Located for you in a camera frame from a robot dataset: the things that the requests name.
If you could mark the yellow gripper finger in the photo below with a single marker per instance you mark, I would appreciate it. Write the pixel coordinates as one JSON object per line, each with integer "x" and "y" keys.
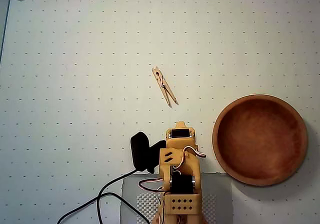
{"x": 180, "y": 124}

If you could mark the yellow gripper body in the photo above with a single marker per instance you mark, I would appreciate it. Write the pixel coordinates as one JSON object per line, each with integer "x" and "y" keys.
{"x": 180, "y": 141}

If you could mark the wooden clothespin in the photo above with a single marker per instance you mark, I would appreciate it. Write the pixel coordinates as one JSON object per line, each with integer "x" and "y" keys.
{"x": 163, "y": 85}

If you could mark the perforated tan robot base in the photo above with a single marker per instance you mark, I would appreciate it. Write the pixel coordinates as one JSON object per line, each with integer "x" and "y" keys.
{"x": 195, "y": 219}

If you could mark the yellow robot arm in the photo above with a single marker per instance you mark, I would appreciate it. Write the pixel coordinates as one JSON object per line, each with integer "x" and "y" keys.
{"x": 190, "y": 166}

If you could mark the round wooden bowl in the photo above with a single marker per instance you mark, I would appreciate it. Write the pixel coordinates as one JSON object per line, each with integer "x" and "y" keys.
{"x": 260, "y": 141}

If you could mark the white foam grip mat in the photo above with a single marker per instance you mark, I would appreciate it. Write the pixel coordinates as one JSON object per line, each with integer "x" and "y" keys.
{"x": 145, "y": 205}

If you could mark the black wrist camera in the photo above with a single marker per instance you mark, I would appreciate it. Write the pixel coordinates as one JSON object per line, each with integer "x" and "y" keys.
{"x": 140, "y": 154}

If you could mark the grey base plate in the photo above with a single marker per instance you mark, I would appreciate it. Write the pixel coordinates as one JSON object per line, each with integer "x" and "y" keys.
{"x": 220, "y": 196}

